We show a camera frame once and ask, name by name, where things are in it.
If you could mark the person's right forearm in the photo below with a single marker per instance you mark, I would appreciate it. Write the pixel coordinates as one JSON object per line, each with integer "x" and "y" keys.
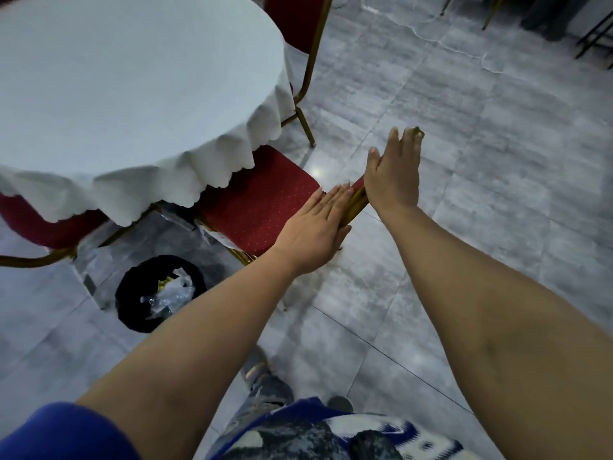
{"x": 488, "y": 330}

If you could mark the blue patterned shirt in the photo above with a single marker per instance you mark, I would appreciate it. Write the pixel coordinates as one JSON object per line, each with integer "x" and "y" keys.
{"x": 57, "y": 435}

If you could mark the gold metal chair frame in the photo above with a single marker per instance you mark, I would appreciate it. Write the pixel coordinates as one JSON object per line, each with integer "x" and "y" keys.
{"x": 493, "y": 11}

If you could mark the grey shoe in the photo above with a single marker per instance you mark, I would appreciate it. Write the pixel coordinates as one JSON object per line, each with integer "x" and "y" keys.
{"x": 341, "y": 403}
{"x": 253, "y": 366}

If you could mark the black trash bin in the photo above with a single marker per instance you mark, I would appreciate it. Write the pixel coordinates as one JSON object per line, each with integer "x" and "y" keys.
{"x": 131, "y": 292}

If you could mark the clear plastic waste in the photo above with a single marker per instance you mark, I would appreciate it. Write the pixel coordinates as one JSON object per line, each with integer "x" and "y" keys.
{"x": 170, "y": 294}

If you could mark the person's left forearm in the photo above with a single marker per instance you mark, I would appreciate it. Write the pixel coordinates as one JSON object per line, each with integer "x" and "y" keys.
{"x": 201, "y": 349}

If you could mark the person's right thumb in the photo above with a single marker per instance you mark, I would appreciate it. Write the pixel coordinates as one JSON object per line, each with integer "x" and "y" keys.
{"x": 372, "y": 162}

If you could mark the person's left hand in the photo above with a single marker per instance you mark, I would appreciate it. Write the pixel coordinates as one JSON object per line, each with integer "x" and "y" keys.
{"x": 309, "y": 234}

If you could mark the red gold-framed banquet chair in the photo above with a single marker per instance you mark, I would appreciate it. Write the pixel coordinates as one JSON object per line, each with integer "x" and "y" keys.
{"x": 258, "y": 201}
{"x": 294, "y": 19}
{"x": 43, "y": 225}

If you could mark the person's left thumb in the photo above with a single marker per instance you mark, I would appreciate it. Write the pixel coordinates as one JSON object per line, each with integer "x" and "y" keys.
{"x": 345, "y": 236}

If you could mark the white scalloped tablecloth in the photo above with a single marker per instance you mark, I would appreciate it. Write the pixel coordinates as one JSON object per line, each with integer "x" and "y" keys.
{"x": 129, "y": 86}

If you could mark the grey patterned trousers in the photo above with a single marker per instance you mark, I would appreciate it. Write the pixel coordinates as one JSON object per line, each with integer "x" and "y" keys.
{"x": 266, "y": 400}

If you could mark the black metal stand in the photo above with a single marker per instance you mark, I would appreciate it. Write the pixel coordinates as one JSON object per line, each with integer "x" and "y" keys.
{"x": 594, "y": 38}

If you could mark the person's right hand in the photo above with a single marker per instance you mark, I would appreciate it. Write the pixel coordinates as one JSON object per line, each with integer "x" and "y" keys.
{"x": 392, "y": 181}

